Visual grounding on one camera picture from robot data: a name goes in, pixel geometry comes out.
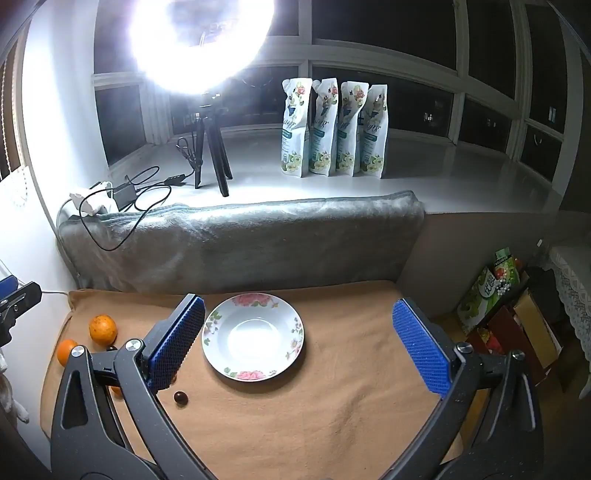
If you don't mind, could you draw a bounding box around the white window frame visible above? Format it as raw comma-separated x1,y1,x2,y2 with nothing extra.
92,0,583,185

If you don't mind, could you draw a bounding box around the green printed carton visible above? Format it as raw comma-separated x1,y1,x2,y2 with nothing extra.
457,267,502,335

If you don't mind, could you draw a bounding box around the green printed bag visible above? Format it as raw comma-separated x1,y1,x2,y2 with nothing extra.
492,248,521,296

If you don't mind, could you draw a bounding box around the black cable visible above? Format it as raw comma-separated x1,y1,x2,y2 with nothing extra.
79,136,204,252

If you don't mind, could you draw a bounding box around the black tripod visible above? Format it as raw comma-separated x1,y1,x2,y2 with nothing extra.
191,92,234,198

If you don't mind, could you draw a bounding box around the white lace cloth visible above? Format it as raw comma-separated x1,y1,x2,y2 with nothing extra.
547,244,591,337

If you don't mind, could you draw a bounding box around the tan fleece blanket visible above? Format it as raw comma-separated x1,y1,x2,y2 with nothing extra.
39,279,465,467

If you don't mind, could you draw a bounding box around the person's left hand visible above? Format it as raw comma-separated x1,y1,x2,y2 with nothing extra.
0,362,30,424

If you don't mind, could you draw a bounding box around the ring light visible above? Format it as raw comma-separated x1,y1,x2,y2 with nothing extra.
129,0,278,96

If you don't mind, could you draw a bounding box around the grey plush blanket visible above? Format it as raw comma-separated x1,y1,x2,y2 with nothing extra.
56,190,426,294

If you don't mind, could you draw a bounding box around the floral white plate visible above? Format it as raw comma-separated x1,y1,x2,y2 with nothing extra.
202,292,305,382

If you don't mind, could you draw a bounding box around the brown cardboard box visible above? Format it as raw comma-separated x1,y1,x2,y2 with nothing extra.
512,286,563,370

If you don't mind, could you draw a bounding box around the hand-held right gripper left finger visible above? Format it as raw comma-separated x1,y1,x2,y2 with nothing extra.
50,293,218,480

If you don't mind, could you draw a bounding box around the red box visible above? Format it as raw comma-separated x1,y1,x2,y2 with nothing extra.
466,307,546,386

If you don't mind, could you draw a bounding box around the black power adapter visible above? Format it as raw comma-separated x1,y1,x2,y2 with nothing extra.
112,182,138,207

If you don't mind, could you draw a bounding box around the white power strip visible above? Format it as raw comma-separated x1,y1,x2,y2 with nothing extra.
69,181,117,216

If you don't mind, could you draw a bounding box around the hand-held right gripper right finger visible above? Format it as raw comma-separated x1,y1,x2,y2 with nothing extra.
383,298,544,480

